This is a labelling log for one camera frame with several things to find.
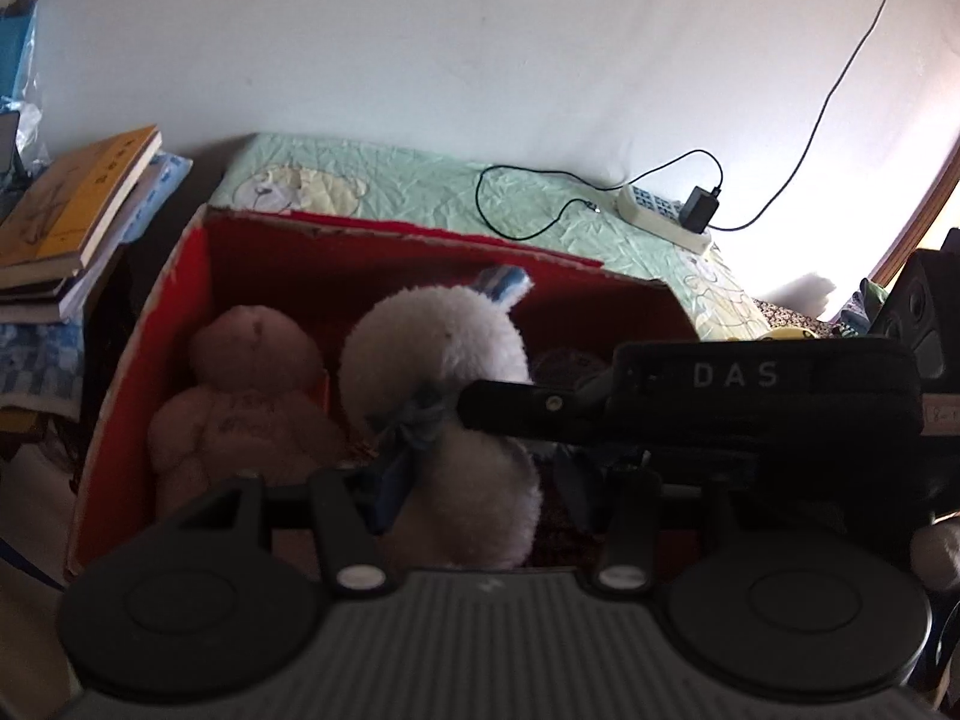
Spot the black charger cable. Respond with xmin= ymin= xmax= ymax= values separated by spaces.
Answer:
xmin=477 ymin=150 xmax=725 ymax=242

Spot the black power strip cord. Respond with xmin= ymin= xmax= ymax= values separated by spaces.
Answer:
xmin=705 ymin=0 xmax=899 ymax=233

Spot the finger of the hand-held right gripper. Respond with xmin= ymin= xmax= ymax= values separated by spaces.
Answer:
xmin=456 ymin=379 xmax=620 ymax=445

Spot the black charger adapter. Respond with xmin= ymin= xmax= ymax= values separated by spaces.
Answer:
xmin=680 ymin=186 xmax=722 ymax=235

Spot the blue checkered cloth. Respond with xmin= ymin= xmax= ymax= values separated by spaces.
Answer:
xmin=0 ymin=321 xmax=85 ymax=415

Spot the blue plastic bag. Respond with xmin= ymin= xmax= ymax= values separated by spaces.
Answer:
xmin=0 ymin=0 xmax=47 ymax=192

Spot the green plush toy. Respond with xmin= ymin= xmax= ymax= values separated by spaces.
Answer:
xmin=841 ymin=277 xmax=893 ymax=336

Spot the dark grey plush toy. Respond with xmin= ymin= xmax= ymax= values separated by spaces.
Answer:
xmin=531 ymin=347 xmax=610 ymax=392

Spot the white plush toy blue scarf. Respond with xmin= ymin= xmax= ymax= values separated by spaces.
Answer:
xmin=337 ymin=264 xmax=545 ymax=571

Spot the red cardboard box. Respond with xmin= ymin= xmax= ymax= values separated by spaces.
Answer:
xmin=66 ymin=202 xmax=702 ymax=578

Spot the pastel printed bed sheet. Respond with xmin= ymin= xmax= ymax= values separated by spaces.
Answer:
xmin=208 ymin=133 xmax=773 ymax=344

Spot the stack of books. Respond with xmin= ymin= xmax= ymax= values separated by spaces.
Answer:
xmin=0 ymin=152 xmax=194 ymax=325

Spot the patterned dark cloth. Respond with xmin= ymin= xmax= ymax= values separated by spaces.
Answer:
xmin=752 ymin=298 xmax=852 ymax=342

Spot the white power strip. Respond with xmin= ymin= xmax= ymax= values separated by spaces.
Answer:
xmin=616 ymin=184 xmax=712 ymax=254

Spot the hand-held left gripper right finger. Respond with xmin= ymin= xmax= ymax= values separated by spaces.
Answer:
xmin=559 ymin=457 xmax=755 ymax=595

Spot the yellow book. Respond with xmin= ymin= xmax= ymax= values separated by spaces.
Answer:
xmin=0 ymin=125 xmax=163 ymax=271

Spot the pink teddy bear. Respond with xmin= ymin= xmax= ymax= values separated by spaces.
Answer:
xmin=148 ymin=304 xmax=350 ymax=515

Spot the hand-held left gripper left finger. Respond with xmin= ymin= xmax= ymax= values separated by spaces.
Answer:
xmin=161 ymin=463 xmax=413 ymax=602

